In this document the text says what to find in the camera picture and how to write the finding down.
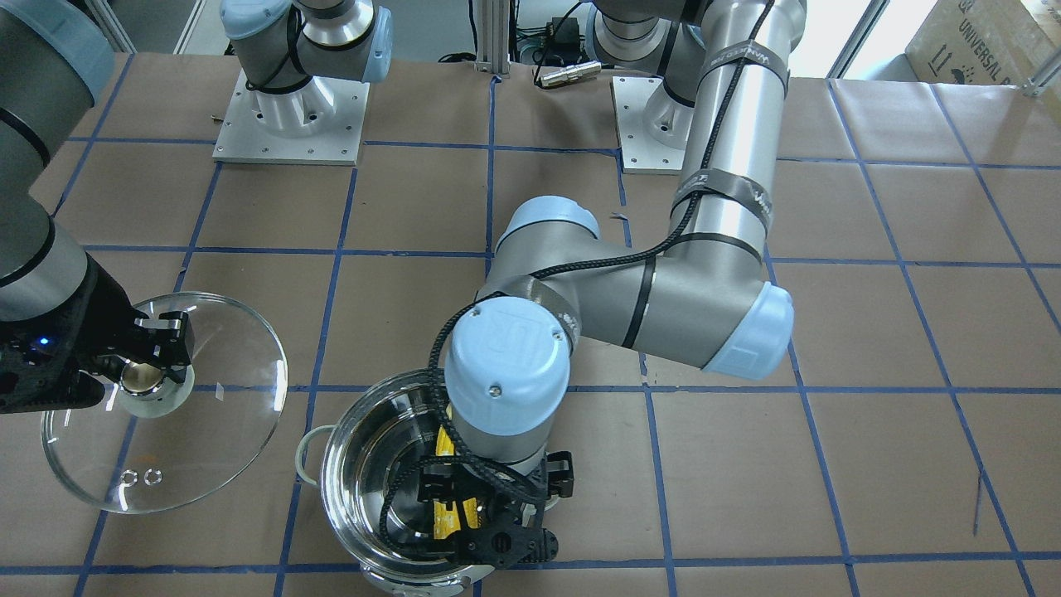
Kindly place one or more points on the silver cylindrical connector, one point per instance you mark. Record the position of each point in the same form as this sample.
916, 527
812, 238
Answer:
568, 75

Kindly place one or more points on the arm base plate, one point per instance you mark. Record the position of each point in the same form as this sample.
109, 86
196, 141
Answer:
652, 126
317, 125

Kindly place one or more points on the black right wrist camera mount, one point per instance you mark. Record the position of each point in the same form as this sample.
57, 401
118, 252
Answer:
40, 370

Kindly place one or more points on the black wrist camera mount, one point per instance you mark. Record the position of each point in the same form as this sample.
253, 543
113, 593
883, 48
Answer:
501, 545
40, 370

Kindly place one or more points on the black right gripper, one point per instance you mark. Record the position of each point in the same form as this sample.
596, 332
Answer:
93, 330

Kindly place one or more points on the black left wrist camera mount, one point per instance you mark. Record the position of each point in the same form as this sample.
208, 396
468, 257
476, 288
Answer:
501, 545

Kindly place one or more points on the glass pot lid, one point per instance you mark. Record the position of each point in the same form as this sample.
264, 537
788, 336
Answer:
158, 441

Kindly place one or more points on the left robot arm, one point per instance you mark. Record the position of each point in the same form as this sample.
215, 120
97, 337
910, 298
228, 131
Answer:
500, 367

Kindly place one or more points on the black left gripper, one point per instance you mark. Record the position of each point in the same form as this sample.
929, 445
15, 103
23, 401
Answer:
562, 475

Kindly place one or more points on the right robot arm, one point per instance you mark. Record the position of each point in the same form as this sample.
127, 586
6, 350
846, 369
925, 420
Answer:
306, 66

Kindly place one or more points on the steel pot with handles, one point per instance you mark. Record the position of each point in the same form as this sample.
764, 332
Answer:
393, 499

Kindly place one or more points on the cardboard box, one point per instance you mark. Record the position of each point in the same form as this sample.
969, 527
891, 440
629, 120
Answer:
984, 42

